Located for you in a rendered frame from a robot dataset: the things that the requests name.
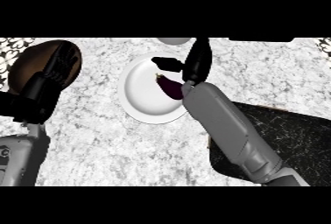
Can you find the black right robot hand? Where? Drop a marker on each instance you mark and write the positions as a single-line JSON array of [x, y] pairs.
[[198, 62]]

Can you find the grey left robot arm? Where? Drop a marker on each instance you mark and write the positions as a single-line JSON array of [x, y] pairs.
[[20, 157]]

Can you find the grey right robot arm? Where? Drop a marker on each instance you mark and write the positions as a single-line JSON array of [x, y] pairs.
[[232, 131]]

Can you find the dark purple eggplant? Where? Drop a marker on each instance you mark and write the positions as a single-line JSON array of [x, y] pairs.
[[170, 87]]

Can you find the white round plate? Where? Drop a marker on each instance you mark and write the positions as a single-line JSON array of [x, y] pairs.
[[144, 96]]

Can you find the black speckled tray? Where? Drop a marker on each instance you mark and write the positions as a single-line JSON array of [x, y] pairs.
[[297, 145]]

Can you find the grey round object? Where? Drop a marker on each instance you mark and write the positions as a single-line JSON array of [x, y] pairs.
[[173, 40]]

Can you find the black flat appliance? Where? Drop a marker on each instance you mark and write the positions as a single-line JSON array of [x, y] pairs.
[[260, 39]]

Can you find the black white patterned object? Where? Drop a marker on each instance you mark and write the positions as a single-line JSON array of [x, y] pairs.
[[324, 45], [12, 54]]

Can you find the brown round wooden board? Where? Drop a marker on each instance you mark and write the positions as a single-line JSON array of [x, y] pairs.
[[30, 61]]

